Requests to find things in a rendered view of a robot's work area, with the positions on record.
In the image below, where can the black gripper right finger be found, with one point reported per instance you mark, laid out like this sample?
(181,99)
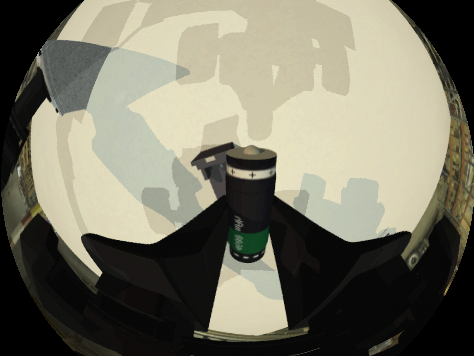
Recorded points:
(314,265)

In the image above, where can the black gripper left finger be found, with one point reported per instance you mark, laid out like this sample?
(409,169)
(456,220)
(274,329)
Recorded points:
(185,266)

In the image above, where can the black cylindrical battery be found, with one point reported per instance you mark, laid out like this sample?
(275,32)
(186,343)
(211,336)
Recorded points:
(250,185)

